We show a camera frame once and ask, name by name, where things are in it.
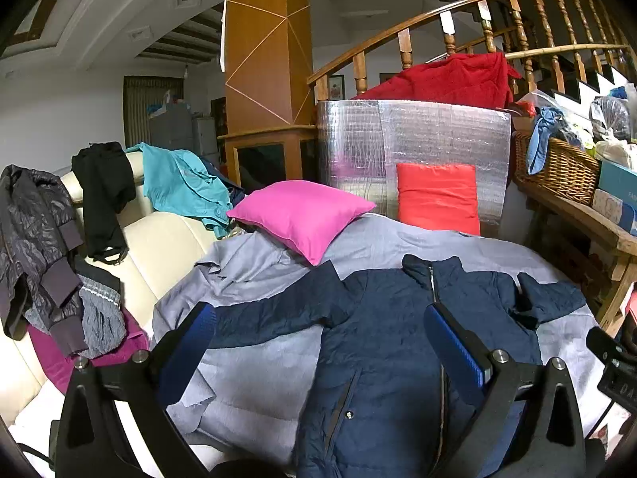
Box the navy blue padded jacket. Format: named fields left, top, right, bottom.
left=209, top=254, right=588, bottom=478

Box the brown curtain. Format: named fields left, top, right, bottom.
left=123, top=76, right=184, bottom=149

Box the black garment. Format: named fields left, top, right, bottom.
left=71, top=142, right=137, bottom=264

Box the wooden bench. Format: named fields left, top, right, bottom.
left=515, top=179, right=637, bottom=339

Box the wicker basket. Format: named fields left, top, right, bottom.
left=512, top=131, right=600, bottom=206

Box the clear plastic bag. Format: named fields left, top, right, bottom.
left=590, top=94, right=633, bottom=143

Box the grey bed sheet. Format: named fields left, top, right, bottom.
left=152, top=212, right=614, bottom=469

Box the red blanket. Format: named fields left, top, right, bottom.
left=351, top=52, right=523, bottom=110

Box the teal shirt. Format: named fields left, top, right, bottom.
left=124, top=142, right=234, bottom=240

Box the red pillow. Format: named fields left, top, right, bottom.
left=396, top=163, right=481, bottom=236

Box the cream cloth bag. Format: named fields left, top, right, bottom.
left=594, top=139, right=637, bottom=166

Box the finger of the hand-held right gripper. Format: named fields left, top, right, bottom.
left=586, top=326, right=632, bottom=365

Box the pink pillow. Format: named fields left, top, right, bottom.
left=226, top=180, right=377, bottom=266

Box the dark quilted jacket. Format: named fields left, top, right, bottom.
left=0, top=164, right=90, bottom=359

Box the silver insulation foil sheet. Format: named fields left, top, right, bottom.
left=317, top=100, right=513, bottom=237

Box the light blue cloth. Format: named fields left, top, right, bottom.
left=526, top=107, right=565, bottom=176

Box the cream leather sofa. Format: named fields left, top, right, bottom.
left=0, top=152, right=234, bottom=478

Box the wooden stair banister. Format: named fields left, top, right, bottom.
left=307, top=0, right=637, bottom=103

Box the teal cardboard box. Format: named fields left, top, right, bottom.
left=597, top=159, right=637, bottom=210

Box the white cabinet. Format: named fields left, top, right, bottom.
left=191, top=117, right=220, bottom=161

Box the wooden pillar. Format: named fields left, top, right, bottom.
left=219, top=0, right=319, bottom=190

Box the grey knit garment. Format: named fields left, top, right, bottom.
left=74, top=256, right=127, bottom=359

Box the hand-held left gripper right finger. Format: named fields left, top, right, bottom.
left=423, top=303, right=588, bottom=478

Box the magenta cloth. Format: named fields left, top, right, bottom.
left=27, top=309, right=150, bottom=396

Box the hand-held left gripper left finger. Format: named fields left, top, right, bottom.
left=54, top=302, right=218, bottom=478

